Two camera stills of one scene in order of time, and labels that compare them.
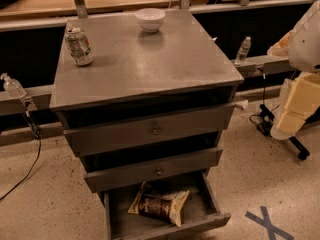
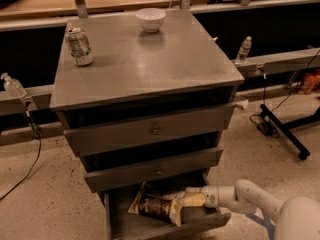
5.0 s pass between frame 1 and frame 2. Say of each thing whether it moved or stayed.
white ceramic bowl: stayed
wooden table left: stayed
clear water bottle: stayed
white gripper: moved
